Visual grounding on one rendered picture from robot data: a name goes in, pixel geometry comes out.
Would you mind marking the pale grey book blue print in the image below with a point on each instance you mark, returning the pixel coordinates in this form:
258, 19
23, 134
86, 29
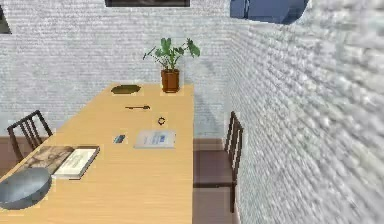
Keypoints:
155, 139

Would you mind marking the dark brown key-shaped utensil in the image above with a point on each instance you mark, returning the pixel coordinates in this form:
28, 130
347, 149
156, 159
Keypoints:
138, 107

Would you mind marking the light wooden table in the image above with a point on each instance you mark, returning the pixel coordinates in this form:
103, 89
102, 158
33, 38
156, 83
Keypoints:
133, 186

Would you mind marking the dark olive oval plate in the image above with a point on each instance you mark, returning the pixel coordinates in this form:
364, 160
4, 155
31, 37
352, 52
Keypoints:
125, 89

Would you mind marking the open brown and white book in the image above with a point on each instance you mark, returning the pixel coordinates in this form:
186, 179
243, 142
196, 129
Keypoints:
66, 160

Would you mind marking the dark brown wooden chair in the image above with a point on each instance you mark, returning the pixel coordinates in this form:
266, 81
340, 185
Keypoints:
28, 131
220, 166

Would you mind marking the dark framed window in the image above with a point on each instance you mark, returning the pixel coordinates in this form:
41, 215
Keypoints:
3, 21
147, 3

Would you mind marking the small blue card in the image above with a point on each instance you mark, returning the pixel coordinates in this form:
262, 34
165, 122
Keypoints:
119, 138

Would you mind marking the green house plant brown pot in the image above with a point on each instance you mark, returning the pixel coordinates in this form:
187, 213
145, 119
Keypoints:
170, 79

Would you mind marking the grey blue round bowl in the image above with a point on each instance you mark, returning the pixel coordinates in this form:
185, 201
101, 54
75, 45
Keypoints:
23, 188

